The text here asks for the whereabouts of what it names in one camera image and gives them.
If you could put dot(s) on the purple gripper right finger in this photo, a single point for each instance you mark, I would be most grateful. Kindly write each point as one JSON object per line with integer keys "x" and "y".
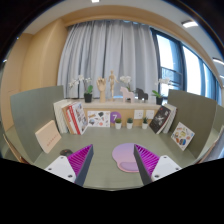
{"x": 153, "y": 167}

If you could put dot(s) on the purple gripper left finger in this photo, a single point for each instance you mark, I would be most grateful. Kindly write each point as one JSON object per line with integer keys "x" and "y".
{"x": 73, "y": 168}

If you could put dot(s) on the black computer mouse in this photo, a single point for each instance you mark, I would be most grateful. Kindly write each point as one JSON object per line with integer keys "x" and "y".
{"x": 66, "y": 152}

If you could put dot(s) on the purple mouse pad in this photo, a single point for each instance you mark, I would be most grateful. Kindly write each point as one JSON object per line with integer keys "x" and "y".
{"x": 125, "y": 156}

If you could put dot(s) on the small potted cactus right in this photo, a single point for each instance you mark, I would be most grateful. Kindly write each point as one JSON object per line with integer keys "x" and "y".
{"x": 144, "y": 123}

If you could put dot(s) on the small potted cactus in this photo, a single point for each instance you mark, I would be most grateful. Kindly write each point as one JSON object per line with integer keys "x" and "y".
{"x": 144, "y": 123}
{"x": 129, "y": 123}
{"x": 118, "y": 123}

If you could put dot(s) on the beige book leaning left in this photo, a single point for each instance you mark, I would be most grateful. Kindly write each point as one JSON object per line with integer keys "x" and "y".
{"x": 48, "y": 136}

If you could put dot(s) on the small potted cactus middle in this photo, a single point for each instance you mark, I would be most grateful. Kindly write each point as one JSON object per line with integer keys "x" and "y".
{"x": 129, "y": 123}

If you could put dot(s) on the colourful sticker book right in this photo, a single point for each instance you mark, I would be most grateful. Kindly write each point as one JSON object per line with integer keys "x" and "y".
{"x": 182, "y": 136}

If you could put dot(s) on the white books stack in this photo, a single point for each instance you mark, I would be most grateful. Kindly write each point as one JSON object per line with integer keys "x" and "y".
{"x": 61, "y": 116}

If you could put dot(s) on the black book right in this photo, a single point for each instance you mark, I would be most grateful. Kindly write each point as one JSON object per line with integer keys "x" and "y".
{"x": 160, "y": 119}

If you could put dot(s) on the red white book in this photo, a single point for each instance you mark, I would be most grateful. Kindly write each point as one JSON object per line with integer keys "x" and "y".
{"x": 78, "y": 117}

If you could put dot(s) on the white sticker card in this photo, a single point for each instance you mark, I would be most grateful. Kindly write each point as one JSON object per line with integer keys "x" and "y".
{"x": 98, "y": 118}

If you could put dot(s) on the small potted cactus left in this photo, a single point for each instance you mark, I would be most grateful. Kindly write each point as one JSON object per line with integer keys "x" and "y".
{"x": 118, "y": 123}

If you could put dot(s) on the wooden shelf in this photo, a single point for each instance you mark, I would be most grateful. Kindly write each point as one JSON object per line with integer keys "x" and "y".
{"x": 136, "y": 110}

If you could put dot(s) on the purple round number sign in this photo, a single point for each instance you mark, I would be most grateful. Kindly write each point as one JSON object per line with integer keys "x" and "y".
{"x": 114, "y": 116}

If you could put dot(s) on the white book behind black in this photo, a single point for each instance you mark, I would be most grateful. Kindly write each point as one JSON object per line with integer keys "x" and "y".
{"x": 173, "y": 110}

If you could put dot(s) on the white orchid black pot right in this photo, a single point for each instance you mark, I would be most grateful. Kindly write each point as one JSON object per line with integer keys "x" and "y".
{"x": 159, "y": 97}

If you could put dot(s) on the white orchid black pot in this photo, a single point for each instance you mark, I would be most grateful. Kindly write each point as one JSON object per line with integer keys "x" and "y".
{"x": 159, "y": 97}
{"x": 88, "y": 87}

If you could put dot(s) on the black horse figurine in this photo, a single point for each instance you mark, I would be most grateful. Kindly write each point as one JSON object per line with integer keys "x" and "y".
{"x": 141, "y": 94}

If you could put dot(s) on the white orchid black pot left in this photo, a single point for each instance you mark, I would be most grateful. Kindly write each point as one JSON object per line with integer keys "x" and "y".
{"x": 88, "y": 87}

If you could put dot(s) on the pink horse figurine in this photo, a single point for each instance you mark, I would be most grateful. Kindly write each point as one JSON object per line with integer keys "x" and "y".
{"x": 127, "y": 94}

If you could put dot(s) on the green left desk partition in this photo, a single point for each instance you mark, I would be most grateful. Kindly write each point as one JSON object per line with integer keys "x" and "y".
{"x": 31, "y": 110}

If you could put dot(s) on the green desk partition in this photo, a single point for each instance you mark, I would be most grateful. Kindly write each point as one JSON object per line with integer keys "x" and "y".
{"x": 199, "y": 114}
{"x": 31, "y": 110}

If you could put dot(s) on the green right desk partition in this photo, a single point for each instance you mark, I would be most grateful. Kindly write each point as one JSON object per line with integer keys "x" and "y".
{"x": 199, "y": 114}

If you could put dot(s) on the wooden hand model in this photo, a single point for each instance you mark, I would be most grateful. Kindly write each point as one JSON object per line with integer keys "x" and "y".
{"x": 101, "y": 84}

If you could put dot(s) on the white orchid middle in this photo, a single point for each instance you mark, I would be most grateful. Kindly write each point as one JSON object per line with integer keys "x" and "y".
{"x": 126, "y": 80}

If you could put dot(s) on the wooden mannequin figure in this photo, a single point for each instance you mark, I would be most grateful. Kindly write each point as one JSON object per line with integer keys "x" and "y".
{"x": 112, "y": 80}

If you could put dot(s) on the grey curtain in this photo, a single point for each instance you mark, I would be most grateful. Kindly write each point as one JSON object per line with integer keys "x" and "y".
{"x": 109, "y": 47}

